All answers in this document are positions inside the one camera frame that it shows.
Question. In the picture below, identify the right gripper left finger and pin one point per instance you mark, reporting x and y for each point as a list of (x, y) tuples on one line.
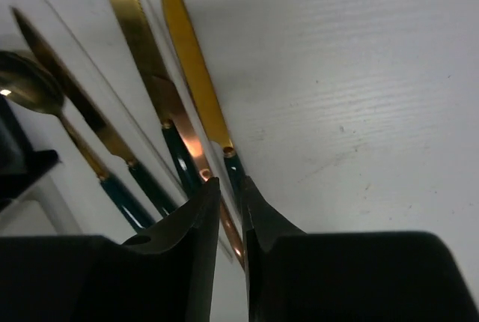
[(164, 273)]

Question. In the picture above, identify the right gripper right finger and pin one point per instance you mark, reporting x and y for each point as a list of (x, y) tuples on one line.
[(361, 276)]

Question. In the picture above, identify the rose gold knife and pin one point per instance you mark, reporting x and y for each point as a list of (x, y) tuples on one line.
[(183, 142)]

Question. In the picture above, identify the gold knife green handle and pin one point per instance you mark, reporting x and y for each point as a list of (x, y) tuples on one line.
[(94, 118), (201, 88), (142, 44)]

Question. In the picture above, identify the white utensil container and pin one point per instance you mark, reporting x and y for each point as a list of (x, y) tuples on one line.
[(40, 211)]

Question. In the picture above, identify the black utensil container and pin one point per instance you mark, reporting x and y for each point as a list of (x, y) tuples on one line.
[(21, 165)]

